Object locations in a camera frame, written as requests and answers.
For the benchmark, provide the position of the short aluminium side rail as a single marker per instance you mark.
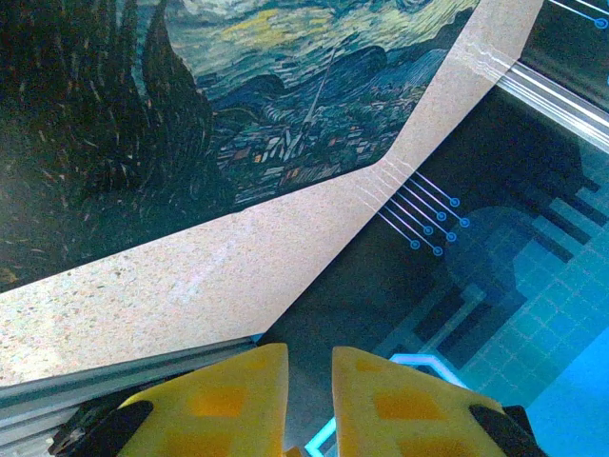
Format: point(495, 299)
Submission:
point(47, 395)

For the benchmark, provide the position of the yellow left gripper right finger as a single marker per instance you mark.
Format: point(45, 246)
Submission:
point(404, 409)

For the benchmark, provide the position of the aluminium frame post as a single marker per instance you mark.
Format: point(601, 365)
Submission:
point(556, 102)

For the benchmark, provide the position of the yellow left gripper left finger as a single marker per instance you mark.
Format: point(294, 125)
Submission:
point(223, 409)

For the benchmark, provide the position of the black box with painting lid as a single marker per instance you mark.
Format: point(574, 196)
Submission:
point(143, 119)

